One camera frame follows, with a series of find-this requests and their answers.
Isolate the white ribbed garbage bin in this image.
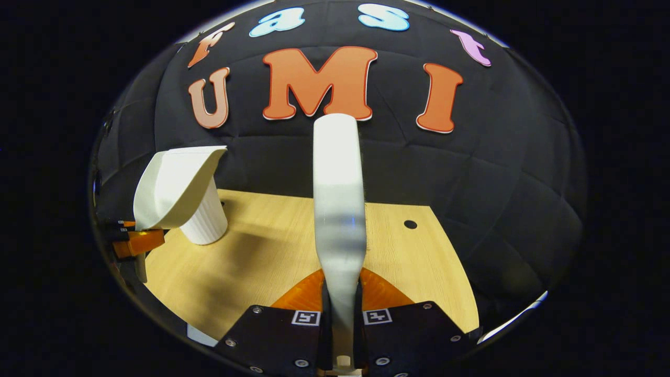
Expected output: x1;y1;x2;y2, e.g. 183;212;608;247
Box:
180;175;229;246

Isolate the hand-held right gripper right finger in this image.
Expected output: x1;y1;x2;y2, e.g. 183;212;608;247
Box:
356;268;483;377

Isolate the small grey broom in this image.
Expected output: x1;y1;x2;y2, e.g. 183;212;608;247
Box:
312;113;367;375

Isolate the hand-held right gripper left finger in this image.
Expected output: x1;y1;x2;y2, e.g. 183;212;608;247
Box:
215;270;333;377

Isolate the grey plastic dustpan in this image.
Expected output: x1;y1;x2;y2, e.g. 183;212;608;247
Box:
133;146;228;283

